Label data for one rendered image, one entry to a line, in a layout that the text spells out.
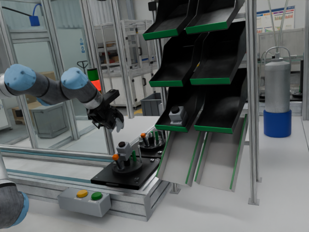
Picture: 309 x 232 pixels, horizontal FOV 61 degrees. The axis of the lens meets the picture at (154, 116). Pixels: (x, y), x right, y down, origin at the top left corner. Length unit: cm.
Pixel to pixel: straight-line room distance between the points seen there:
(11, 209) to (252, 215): 83
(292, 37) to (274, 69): 650
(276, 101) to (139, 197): 102
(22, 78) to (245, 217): 86
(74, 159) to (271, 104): 117
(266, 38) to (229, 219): 740
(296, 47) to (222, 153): 725
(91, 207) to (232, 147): 57
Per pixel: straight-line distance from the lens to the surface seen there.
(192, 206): 110
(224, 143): 101
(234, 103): 98
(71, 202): 112
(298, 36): 812
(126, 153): 114
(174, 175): 101
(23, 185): 142
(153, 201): 109
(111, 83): 666
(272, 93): 167
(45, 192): 133
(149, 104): 317
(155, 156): 128
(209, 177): 98
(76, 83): 88
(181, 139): 106
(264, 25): 1146
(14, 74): 86
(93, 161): 144
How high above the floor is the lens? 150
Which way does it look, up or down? 16 degrees down
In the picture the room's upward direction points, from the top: 7 degrees counter-clockwise
